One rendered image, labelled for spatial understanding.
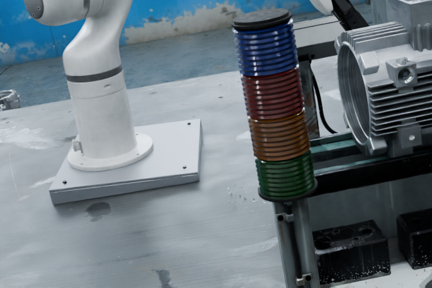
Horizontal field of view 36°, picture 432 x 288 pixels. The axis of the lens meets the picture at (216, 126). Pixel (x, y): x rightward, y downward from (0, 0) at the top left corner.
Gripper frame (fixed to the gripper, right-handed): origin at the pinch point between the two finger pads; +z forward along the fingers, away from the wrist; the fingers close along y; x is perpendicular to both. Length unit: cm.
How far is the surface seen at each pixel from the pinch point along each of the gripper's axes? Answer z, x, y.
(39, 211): -5, -68, -22
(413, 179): 19.6, -8.4, 13.0
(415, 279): 25.0, -16.8, 24.3
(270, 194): -4.7, -21.1, 38.0
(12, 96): -11, -129, -224
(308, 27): 0.2, -4.9, -16.9
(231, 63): 97, -50, -410
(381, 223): 22.2, -16.1, 13.0
